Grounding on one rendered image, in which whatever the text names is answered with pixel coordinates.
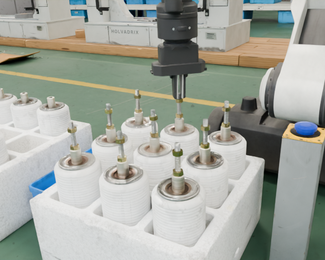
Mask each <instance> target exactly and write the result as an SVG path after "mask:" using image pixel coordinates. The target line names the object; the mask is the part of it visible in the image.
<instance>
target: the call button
mask: <svg viewBox="0 0 325 260"><path fill-rule="evenodd" d="M317 127H318V126H317V125H316V124H314V123H312V122H307V121H300V122H297V123H295V130H296V132H297V133H298V134H301V135H313V134H314V132H316V131H317Z"/></svg>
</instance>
